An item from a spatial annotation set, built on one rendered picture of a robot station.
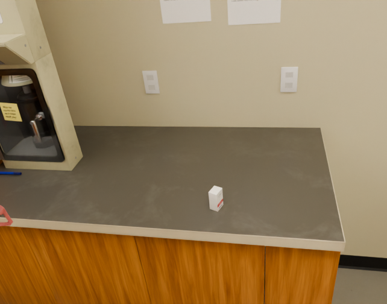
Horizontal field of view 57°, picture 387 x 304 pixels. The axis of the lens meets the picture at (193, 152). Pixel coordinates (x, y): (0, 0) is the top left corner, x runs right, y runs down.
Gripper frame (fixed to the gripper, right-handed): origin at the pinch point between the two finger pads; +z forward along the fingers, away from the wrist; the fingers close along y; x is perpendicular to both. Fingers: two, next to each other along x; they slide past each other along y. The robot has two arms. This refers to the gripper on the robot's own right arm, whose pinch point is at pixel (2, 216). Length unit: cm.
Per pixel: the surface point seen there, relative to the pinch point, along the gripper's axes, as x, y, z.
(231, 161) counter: -61, -36, 47
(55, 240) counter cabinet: 0.1, 2.8, 26.9
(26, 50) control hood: -49, 17, -20
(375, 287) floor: -59, -92, 154
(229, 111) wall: -87, -17, 55
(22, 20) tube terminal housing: -56, 18, -26
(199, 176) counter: -48, -31, 39
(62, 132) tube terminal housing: -35.9, 19.2, 12.7
